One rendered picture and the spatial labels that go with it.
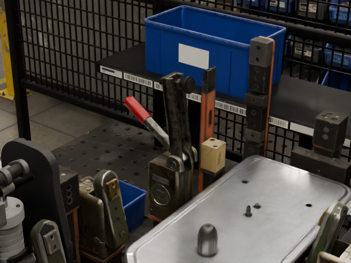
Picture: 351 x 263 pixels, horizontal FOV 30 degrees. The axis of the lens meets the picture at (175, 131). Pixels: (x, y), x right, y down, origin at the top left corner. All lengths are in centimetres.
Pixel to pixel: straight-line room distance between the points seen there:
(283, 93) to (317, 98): 8
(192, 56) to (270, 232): 57
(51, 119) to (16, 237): 284
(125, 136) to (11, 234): 110
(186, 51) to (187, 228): 57
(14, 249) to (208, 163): 41
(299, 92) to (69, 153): 74
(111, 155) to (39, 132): 176
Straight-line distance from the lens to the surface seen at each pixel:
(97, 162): 189
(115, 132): 206
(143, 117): 117
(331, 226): 97
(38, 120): 380
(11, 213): 96
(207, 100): 120
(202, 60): 152
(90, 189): 106
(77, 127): 369
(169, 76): 110
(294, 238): 109
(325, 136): 132
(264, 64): 135
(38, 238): 93
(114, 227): 106
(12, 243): 99
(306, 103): 149
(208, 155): 121
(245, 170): 126
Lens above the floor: 163
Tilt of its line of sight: 27 degrees down
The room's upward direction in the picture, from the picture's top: 1 degrees clockwise
